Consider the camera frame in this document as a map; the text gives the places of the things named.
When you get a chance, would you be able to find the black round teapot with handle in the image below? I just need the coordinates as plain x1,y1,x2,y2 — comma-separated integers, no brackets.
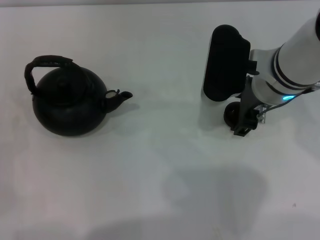
24,54,134,137

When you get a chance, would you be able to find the small dark brown teacup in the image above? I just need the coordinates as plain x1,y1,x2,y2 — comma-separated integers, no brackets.
223,102,242,127

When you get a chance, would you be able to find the white tablecloth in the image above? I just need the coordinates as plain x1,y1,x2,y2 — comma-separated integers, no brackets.
0,6,320,240

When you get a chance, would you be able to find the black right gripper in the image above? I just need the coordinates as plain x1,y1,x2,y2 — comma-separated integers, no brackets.
233,75,259,137

